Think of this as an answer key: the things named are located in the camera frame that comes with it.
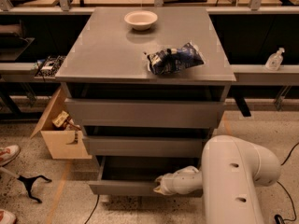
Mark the lower white red sneaker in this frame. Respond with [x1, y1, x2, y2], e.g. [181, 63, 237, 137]
[0, 209, 17, 224]

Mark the black patterned notebook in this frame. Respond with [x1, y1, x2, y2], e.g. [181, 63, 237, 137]
[36, 56, 65, 77]

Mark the small box in carton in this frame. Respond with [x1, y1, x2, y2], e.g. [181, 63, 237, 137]
[52, 111, 69, 129]

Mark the blue crumpled chip bag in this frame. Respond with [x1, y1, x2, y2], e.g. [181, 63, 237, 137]
[146, 42, 205, 76]

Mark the cardboard box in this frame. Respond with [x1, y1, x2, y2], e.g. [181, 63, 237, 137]
[31, 88, 92, 160]

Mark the grey middle drawer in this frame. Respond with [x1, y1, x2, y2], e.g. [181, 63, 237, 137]
[82, 136, 204, 158]

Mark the upper white red sneaker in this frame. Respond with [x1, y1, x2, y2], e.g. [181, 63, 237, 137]
[0, 145, 21, 166]

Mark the grey top drawer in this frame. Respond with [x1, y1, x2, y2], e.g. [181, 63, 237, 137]
[65, 99, 224, 129]

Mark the grey bottom drawer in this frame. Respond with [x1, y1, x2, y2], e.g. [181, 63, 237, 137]
[89, 156, 199, 197]

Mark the black floor cable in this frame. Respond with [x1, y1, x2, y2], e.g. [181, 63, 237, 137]
[83, 194, 101, 224]

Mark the white bowl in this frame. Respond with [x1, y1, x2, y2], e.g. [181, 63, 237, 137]
[124, 10, 158, 31]

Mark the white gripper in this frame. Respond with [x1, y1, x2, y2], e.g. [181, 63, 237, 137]
[153, 166, 200, 195]

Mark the white red sneaker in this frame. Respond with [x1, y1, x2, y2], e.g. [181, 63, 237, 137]
[0, 209, 17, 224]
[0, 145, 21, 166]

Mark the black pedal cable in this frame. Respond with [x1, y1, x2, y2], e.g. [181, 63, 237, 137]
[274, 142, 299, 224]

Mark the grey drawer cabinet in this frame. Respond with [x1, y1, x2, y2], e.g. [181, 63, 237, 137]
[55, 7, 237, 201]

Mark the grey workbench shelf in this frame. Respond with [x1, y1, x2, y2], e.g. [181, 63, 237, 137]
[1, 7, 299, 86]

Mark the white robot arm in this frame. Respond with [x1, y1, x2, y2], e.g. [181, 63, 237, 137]
[154, 135, 281, 224]

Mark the grey drawer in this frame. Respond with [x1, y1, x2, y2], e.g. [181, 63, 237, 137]
[82, 136, 204, 158]
[89, 156, 199, 197]
[65, 99, 224, 129]

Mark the hand sanitizer bottle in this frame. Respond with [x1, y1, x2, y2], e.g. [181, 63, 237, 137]
[265, 48, 285, 71]

